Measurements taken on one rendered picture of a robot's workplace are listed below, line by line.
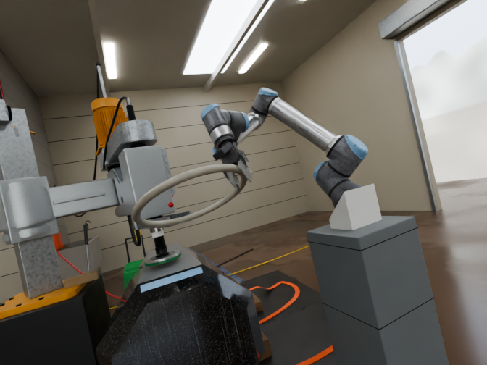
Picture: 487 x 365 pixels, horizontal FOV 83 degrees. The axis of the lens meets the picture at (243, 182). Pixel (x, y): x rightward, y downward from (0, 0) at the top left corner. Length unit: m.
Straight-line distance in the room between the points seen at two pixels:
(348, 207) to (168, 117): 6.22
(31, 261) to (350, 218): 2.00
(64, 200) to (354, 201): 1.90
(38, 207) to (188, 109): 5.66
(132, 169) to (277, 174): 6.57
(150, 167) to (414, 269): 1.51
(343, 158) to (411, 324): 0.87
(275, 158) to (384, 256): 6.74
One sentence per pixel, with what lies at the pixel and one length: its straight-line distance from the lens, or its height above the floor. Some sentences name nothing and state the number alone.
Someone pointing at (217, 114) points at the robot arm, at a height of 1.50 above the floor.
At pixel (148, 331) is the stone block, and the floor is 0.62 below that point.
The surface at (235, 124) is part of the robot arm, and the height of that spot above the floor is 1.46.
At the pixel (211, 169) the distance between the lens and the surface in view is 0.95.
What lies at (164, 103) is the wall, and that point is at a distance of 7.40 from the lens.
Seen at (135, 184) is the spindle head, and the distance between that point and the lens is 1.67.
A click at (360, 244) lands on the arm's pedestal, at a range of 1.38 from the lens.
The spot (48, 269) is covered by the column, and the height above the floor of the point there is 0.93.
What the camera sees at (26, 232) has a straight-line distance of 2.26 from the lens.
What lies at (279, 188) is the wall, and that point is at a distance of 7.96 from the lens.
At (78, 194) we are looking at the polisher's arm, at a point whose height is 1.39.
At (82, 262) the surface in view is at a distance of 4.72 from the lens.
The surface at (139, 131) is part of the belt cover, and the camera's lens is 1.71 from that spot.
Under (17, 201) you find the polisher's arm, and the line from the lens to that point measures 2.26.
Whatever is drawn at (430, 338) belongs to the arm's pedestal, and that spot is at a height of 0.25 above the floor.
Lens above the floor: 1.20
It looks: 1 degrees up
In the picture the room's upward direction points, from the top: 13 degrees counter-clockwise
